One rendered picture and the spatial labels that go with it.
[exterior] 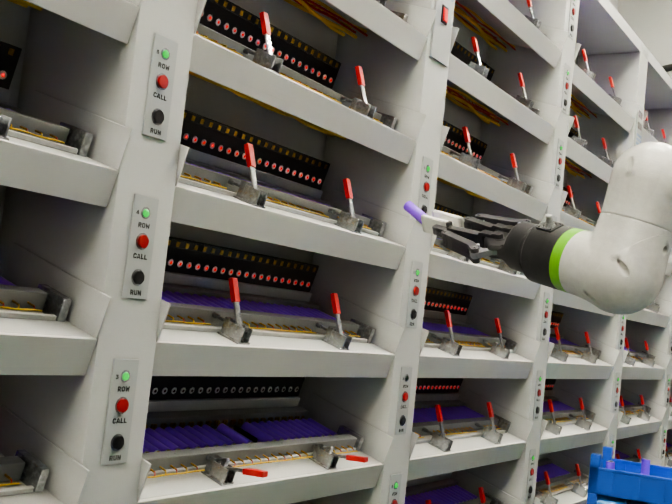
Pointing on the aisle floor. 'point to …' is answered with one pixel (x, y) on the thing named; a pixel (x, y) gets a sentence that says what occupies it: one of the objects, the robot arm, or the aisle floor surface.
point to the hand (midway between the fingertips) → (443, 224)
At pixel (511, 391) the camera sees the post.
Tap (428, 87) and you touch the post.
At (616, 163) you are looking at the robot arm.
